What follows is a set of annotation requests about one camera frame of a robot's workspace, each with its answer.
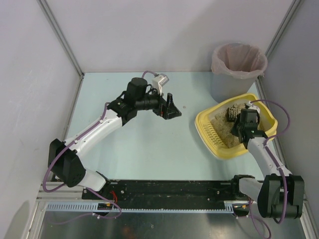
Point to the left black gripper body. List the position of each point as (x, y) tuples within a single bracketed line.
[(162, 107)]

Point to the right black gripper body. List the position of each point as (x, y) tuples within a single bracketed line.
[(237, 127)]

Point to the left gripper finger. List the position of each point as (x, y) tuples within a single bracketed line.
[(171, 113), (170, 106)]

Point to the black litter scoop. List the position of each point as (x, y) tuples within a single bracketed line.
[(233, 111)]

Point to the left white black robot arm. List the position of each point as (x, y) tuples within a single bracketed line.
[(64, 159)]

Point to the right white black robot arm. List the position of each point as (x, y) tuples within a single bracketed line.
[(281, 193)]

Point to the beige cat litter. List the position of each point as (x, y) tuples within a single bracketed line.
[(223, 127)]

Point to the yellow litter box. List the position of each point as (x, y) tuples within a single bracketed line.
[(208, 134)]

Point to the grey trash bin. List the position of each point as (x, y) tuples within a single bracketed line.
[(224, 87)]

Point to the pink bin liner bag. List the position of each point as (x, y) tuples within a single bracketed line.
[(239, 60)]

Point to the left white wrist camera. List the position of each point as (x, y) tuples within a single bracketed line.
[(159, 81)]

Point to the grey slotted cable duct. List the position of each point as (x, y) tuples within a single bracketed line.
[(227, 207)]

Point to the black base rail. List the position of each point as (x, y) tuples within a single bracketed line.
[(154, 194)]

